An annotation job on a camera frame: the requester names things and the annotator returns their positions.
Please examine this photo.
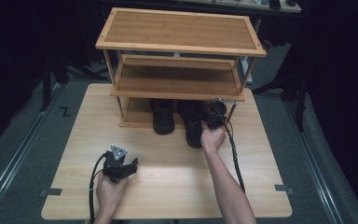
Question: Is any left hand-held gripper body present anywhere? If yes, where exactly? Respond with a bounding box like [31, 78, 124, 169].
[102, 144, 132, 184]

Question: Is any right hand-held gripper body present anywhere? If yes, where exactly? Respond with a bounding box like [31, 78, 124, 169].
[204, 97, 239, 131]

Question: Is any black sneaker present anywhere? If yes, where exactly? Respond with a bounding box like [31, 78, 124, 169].
[150, 98, 176, 136]
[176, 99, 212, 149]

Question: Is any three-tier wooden shoe rack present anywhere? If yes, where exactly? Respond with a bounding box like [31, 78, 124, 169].
[95, 7, 268, 131]

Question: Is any person's right hand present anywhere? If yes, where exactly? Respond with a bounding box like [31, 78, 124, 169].
[200, 119, 227, 154]

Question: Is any person's left hand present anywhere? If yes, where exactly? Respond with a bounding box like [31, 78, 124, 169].
[95, 172, 131, 213]

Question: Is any white desk leg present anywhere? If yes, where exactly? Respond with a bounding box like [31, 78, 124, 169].
[240, 18, 262, 86]

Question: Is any grey tape strip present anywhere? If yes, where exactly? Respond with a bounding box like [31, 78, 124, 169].
[39, 188, 63, 198]
[274, 184, 295, 196]

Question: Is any black floor tape mark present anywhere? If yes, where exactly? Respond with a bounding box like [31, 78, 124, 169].
[59, 106, 73, 118]

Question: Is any black tripod stand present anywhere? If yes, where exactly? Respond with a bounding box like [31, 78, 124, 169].
[251, 69, 312, 133]

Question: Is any black metal stand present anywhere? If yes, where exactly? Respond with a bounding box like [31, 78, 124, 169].
[39, 53, 70, 112]

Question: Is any light background desk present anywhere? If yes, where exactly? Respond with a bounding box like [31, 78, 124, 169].
[167, 0, 302, 14]

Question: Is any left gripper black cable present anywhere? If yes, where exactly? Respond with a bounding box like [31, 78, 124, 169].
[88, 151, 110, 224]

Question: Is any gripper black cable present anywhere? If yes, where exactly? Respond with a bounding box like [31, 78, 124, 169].
[88, 151, 110, 224]
[213, 105, 247, 194]

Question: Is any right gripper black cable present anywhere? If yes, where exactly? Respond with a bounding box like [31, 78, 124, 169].
[213, 105, 247, 194]

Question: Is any metal floor rail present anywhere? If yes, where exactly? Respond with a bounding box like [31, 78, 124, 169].
[0, 83, 63, 217]
[282, 98, 345, 224]

